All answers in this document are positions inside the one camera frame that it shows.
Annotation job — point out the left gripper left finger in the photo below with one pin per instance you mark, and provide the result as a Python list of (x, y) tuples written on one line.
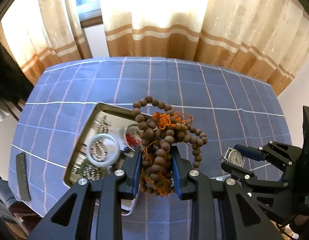
[(72, 216)]

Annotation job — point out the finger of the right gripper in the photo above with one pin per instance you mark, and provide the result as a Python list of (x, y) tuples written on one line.
[(249, 152), (247, 177)]

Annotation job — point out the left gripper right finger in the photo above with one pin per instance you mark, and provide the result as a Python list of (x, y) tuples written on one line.
[(218, 206)]

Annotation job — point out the silver wristwatch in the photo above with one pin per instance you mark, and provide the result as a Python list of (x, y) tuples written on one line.
[(233, 156)]

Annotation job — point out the brown wooden bead mala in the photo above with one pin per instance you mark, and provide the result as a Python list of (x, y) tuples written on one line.
[(162, 127)]

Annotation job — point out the printed paper sheet in tray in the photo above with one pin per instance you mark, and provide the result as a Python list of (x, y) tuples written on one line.
[(114, 127)]

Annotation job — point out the rectangular metal tin tray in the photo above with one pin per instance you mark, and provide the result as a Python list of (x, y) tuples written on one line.
[(99, 109)]

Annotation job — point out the blue checked tablecloth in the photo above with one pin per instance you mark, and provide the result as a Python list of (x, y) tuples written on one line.
[(229, 107)]

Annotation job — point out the grey trouser leg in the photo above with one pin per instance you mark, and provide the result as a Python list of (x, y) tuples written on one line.
[(7, 198)]

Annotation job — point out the right beige orange curtain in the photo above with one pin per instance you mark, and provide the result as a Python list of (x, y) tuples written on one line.
[(265, 39)]

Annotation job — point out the beige orange curtain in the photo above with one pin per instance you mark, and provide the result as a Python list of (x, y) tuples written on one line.
[(265, 39), (38, 34)]

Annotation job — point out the dark hanging clothes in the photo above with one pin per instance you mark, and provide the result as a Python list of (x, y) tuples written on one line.
[(14, 86)]

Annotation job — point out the left beige orange curtain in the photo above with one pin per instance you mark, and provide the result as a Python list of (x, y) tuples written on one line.
[(38, 34)]

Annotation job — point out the window frame sill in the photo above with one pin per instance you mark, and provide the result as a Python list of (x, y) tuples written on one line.
[(89, 12)]

